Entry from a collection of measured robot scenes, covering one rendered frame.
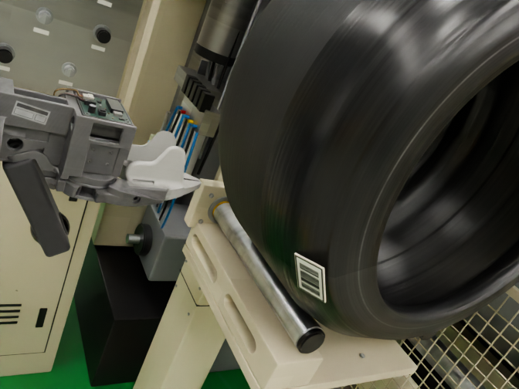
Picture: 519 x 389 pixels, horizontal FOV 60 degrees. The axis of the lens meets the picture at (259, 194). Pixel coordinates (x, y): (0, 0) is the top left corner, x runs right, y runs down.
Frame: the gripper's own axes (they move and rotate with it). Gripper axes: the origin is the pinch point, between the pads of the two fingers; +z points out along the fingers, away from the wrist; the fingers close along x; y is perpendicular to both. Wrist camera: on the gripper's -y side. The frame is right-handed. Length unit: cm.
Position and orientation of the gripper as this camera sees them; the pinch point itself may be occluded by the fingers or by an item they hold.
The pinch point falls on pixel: (187, 187)
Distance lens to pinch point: 50.9
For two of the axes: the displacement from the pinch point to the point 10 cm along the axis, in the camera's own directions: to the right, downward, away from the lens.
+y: 3.8, -8.4, -3.8
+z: 8.2, 1.1, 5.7
